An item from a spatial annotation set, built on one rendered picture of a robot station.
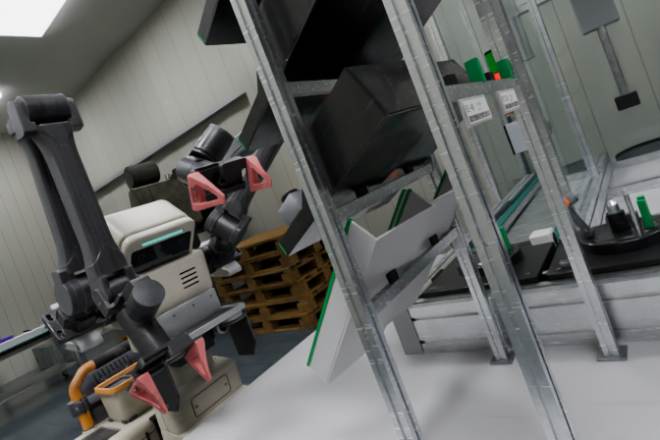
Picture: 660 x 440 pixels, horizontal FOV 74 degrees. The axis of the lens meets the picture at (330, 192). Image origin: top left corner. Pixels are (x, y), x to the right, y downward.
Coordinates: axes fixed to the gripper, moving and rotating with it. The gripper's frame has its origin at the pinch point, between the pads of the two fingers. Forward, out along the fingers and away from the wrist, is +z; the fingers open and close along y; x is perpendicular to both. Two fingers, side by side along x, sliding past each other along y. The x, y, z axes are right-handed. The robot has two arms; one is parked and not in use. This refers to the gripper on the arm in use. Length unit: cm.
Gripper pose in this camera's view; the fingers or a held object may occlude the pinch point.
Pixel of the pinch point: (246, 189)
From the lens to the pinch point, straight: 76.0
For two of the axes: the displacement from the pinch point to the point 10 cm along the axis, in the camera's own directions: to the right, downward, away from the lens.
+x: 0.6, 9.3, 3.6
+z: 7.2, 2.1, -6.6
